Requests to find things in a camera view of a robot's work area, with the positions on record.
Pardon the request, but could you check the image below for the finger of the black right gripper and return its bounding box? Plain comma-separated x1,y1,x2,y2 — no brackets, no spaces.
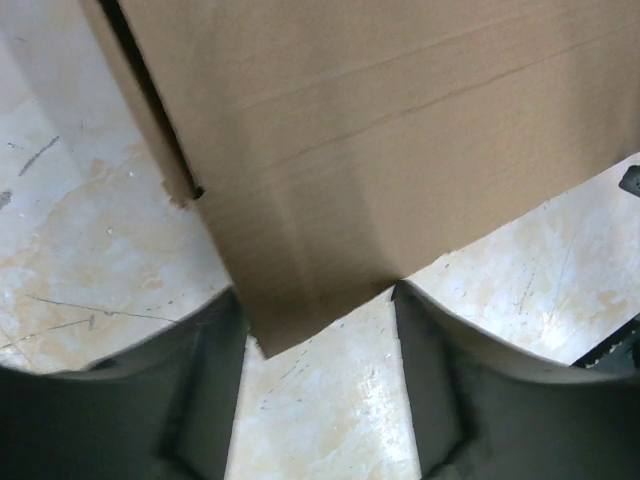
618,165,640,196

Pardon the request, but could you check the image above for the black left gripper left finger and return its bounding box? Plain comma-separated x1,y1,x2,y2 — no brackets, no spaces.
1,290,248,479

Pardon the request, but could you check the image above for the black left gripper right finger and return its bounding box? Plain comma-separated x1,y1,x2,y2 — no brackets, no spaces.
392,281,639,479

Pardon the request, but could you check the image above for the brown cardboard box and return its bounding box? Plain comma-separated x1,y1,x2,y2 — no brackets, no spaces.
82,1,639,357

